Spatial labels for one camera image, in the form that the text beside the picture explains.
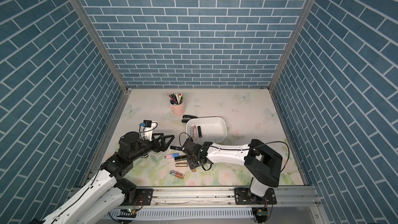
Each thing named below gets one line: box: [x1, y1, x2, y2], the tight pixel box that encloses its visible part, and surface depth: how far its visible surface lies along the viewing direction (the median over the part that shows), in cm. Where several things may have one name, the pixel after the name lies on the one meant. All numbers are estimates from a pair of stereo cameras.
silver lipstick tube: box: [189, 125, 194, 138], surface depth 98 cm
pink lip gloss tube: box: [193, 124, 198, 140], surface depth 98 cm
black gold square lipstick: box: [174, 155, 188, 162], surface depth 86 cm
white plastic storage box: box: [186, 116, 228, 146], surface depth 98 cm
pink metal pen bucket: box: [169, 98, 187, 116], surface depth 102 cm
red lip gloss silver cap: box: [169, 170, 186, 179], surface depth 81 cm
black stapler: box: [181, 114, 198, 123], surface depth 104 cm
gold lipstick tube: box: [175, 162, 189, 167], surface depth 84 cm
